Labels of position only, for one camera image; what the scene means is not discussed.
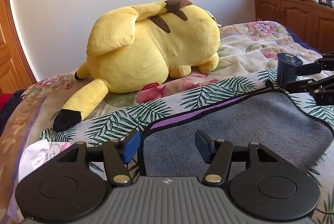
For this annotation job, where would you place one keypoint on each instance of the palm leaf print cloth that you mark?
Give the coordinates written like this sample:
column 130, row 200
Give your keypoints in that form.
column 322, row 171

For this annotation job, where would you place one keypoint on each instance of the dark blue cup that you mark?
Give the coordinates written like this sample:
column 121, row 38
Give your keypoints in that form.
column 286, row 69

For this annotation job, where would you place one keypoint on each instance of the wooden slatted wardrobe door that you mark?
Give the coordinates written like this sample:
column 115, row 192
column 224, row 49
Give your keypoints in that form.
column 15, row 71

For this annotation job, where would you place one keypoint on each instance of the red and navy blanket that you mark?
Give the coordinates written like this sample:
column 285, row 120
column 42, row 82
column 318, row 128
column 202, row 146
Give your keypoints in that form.
column 9, row 102

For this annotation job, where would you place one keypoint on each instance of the grey towel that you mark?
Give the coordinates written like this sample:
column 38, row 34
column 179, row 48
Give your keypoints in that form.
column 269, row 118

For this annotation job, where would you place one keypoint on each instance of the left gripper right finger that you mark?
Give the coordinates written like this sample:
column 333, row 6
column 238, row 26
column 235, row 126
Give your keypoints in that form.
column 217, row 154

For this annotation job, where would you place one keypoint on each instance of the pink tissue box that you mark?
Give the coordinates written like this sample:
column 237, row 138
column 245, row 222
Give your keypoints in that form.
column 37, row 154

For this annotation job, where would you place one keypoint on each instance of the floral bed blanket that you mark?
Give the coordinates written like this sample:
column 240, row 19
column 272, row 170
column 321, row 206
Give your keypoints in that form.
column 247, row 59

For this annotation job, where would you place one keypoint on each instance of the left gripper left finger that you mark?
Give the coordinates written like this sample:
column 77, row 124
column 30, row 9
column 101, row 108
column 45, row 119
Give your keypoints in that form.
column 117, row 154

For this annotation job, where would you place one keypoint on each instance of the yellow Pikachu plush toy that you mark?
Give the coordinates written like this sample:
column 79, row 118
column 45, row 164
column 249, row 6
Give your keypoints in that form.
column 140, row 46

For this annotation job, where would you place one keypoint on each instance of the wooden cabinet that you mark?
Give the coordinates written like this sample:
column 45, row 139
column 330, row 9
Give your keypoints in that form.
column 311, row 22

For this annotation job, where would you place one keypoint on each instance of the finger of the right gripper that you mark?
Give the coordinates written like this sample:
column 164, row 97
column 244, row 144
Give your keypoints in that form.
column 326, row 62
column 321, row 90

